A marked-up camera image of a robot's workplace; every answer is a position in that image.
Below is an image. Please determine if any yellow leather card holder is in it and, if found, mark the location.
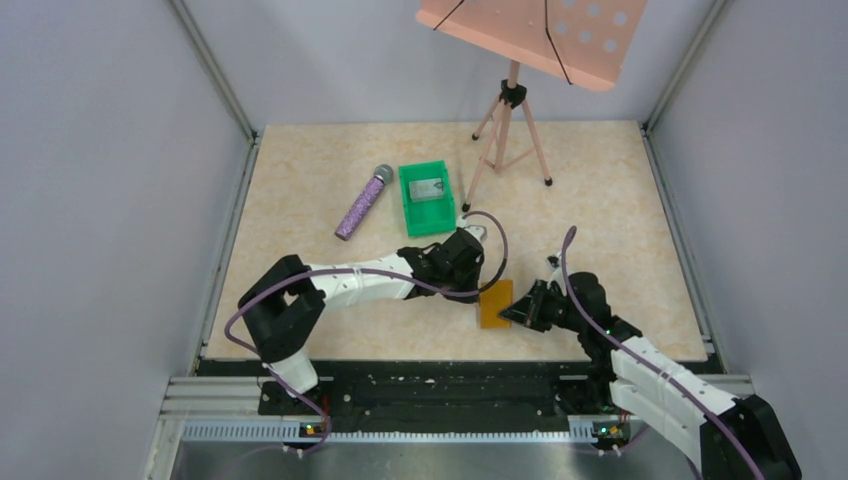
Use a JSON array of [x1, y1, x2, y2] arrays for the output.
[[478, 279, 514, 330]]

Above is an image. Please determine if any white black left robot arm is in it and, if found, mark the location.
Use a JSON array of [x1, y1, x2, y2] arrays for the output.
[[237, 225, 487, 396]]

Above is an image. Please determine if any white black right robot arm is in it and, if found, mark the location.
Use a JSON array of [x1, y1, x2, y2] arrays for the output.
[[498, 272, 802, 479]]

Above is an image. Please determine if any silver VIP card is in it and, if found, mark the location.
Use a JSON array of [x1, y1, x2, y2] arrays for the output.
[[407, 178, 445, 203]]

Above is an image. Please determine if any green plastic bin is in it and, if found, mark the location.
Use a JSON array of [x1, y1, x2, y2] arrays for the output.
[[398, 160, 456, 238]]

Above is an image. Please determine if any purple glitter microphone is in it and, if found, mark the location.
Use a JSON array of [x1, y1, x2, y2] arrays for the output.
[[334, 164, 394, 241]]

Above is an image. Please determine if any pink music stand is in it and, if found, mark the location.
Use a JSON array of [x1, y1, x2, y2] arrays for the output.
[[415, 0, 648, 212]]

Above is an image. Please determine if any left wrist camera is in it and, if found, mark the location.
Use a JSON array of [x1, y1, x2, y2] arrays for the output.
[[464, 225, 488, 243]]

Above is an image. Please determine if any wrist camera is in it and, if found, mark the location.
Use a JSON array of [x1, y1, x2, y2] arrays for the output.
[[464, 225, 488, 243], [546, 255, 562, 271]]

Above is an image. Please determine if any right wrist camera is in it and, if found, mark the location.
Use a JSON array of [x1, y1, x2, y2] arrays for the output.
[[546, 255, 562, 271]]

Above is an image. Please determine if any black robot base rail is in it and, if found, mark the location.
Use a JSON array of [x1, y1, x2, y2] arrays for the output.
[[160, 360, 663, 451]]

